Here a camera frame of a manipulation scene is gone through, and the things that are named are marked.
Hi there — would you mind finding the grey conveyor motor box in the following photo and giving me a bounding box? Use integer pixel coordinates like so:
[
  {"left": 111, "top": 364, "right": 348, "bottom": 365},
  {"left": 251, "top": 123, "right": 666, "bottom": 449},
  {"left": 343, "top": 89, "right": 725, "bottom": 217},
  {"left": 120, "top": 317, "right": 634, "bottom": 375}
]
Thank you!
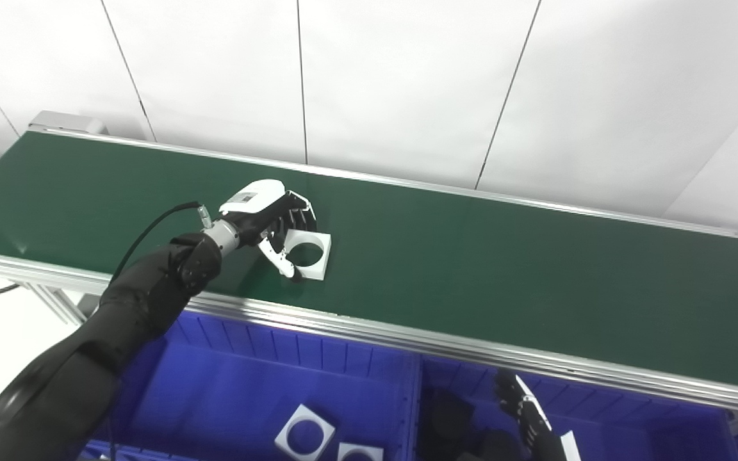
[{"left": 28, "top": 110, "right": 108, "bottom": 136}]

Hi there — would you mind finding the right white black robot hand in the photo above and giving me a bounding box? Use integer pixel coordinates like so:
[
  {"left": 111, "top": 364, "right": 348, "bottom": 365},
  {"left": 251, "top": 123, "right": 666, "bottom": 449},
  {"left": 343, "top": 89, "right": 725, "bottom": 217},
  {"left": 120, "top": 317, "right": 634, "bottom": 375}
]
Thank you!
[{"left": 493, "top": 368, "right": 582, "bottom": 461}]

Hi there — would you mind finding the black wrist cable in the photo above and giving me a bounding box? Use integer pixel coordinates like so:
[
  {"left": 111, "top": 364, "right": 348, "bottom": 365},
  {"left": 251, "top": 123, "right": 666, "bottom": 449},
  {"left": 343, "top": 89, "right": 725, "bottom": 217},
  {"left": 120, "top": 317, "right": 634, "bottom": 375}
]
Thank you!
[{"left": 109, "top": 201, "right": 208, "bottom": 284}]

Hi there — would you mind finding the white square part round hole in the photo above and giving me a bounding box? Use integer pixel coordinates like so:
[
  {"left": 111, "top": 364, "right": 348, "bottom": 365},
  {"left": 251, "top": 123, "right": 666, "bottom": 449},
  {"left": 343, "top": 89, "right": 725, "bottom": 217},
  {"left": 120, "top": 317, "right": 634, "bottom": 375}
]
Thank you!
[
  {"left": 274, "top": 403, "right": 336, "bottom": 461},
  {"left": 278, "top": 230, "right": 332, "bottom": 282},
  {"left": 336, "top": 442, "right": 384, "bottom": 461}
]

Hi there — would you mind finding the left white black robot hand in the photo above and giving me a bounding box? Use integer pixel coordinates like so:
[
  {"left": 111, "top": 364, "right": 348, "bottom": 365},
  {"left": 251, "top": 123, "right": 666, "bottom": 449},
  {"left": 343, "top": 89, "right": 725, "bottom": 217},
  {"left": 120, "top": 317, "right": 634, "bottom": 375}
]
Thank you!
[{"left": 218, "top": 179, "right": 316, "bottom": 282}]

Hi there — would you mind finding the black part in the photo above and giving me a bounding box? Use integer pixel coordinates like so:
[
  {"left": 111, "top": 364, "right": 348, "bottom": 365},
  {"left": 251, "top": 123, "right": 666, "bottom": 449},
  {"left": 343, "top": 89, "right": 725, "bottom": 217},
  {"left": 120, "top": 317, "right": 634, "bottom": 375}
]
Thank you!
[{"left": 427, "top": 391, "right": 474, "bottom": 452}]

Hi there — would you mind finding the green conveyor belt aluminium frame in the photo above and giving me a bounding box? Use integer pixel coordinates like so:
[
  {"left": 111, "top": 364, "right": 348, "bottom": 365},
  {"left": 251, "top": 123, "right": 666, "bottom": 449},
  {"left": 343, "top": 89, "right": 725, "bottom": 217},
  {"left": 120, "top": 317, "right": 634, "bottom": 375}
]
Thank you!
[{"left": 0, "top": 127, "right": 738, "bottom": 417}]

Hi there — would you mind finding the aluminium conveyor leg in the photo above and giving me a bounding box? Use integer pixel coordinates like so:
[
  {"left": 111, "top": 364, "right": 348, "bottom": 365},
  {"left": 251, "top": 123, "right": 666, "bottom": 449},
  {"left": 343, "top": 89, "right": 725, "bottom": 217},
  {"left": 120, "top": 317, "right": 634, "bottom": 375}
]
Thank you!
[{"left": 22, "top": 282, "right": 91, "bottom": 327}]

